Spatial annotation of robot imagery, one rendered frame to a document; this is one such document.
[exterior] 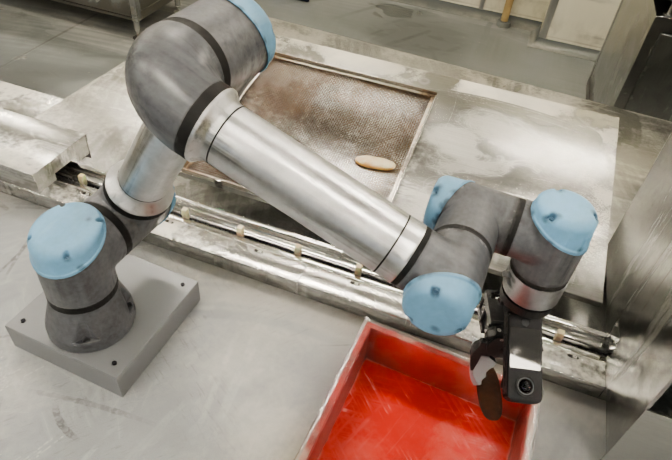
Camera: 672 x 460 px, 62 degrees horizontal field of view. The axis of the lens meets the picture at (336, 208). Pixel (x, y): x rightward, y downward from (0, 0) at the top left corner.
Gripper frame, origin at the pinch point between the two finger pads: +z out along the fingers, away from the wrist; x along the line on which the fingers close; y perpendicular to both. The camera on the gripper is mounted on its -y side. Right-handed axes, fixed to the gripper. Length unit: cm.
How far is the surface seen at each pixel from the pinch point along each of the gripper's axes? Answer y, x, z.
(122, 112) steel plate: 87, 92, 17
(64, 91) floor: 221, 188, 99
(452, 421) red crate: 2.1, 2.3, 16.1
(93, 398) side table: -1, 65, 17
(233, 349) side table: 12.0, 43.3, 16.7
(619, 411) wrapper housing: 1.9, -23.2, 6.4
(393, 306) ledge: 23.2, 13.3, 12.3
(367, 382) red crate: 7.9, 17.6, 16.1
